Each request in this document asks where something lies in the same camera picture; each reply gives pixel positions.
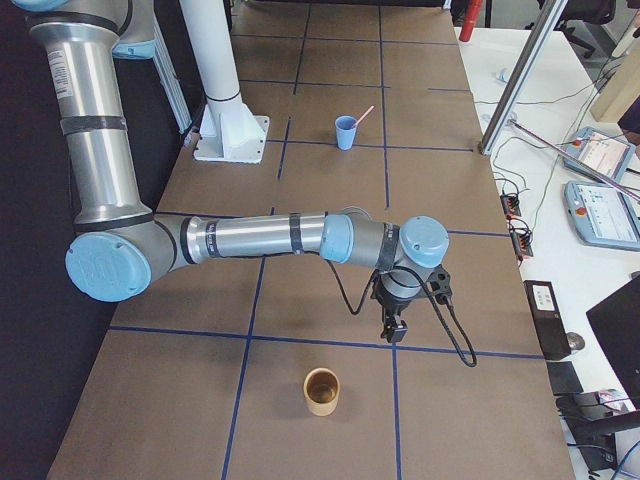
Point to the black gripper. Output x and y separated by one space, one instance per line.
395 302

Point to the blue ribbed plastic cup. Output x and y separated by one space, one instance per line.
345 132

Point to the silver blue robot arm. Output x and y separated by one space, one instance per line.
121 246

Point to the tan bamboo cup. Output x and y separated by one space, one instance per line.
321 389

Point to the black power supply box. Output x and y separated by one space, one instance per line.
547 319

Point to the near orange connector board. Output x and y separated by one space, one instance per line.
522 238

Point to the orange connector board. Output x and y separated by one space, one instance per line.
522 238
511 205

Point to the far orange connector board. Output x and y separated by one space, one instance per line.
511 205

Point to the black monitor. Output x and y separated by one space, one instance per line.
615 324

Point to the near grey teach pendant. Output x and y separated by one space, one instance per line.
601 216

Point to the grey teach pendant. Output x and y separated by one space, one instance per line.
609 155
601 216

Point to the far grey teach pendant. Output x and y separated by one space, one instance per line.
609 155

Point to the long reacher grabber stick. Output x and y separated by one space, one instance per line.
592 172

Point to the red cylinder bottle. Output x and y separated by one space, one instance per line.
472 12

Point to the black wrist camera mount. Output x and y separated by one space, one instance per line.
439 284

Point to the white pedestal column with base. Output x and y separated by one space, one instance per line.
229 131

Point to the aluminium frame post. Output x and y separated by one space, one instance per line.
542 29

